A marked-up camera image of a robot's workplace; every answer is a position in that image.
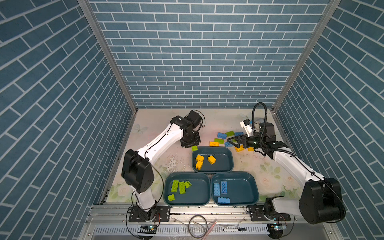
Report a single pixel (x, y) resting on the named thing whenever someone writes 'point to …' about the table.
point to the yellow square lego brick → (199, 164)
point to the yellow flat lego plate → (239, 149)
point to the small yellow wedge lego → (250, 149)
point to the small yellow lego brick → (211, 159)
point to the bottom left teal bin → (185, 188)
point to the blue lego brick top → (223, 200)
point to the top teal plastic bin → (223, 155)
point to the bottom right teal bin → (234, 188)
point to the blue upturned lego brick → (216, 189)
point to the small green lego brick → (187, 184)
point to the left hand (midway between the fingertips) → (197, 144)
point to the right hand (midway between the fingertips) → (231, 138)
